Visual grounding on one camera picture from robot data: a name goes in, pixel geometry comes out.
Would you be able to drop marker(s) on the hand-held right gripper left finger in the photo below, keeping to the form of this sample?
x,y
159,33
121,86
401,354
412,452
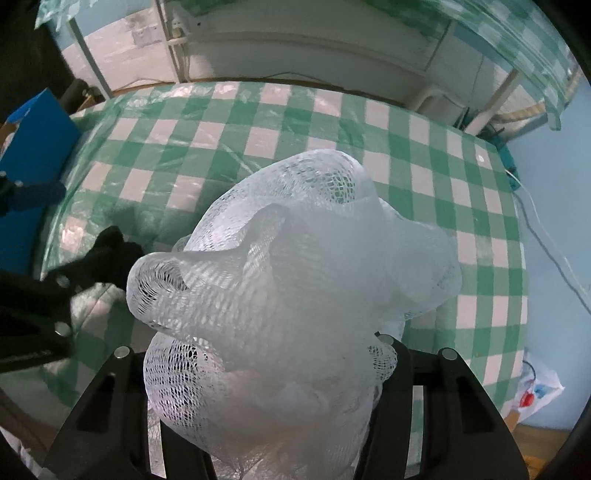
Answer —
x,y
131,424

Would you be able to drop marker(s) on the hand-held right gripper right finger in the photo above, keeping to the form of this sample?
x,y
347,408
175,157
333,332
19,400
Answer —
x,y
392,424

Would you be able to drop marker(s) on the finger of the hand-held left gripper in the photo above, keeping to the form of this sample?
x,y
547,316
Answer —
x,y
41,192
46,295

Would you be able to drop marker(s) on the blue cardboard box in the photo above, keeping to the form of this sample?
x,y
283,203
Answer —
x,y
41,147

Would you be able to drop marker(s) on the white mesh bath pouf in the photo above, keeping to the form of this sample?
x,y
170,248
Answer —
x,y
300,277

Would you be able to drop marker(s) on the black cylinder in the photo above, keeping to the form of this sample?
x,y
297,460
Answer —
x,y
76,94

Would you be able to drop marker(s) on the black cabinet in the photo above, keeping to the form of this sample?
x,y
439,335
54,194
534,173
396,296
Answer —
x,y
32,60

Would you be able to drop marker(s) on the white plastic bag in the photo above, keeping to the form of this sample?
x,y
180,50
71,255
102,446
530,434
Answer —
x,y
540,383

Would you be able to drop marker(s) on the teal plastic object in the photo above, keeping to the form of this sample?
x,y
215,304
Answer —
x,y
509,161

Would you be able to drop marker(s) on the white plastic device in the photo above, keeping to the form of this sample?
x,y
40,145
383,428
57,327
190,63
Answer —
x,y
438,104

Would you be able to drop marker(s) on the white metal table frame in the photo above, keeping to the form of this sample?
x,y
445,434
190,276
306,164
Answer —
x,y
90,62

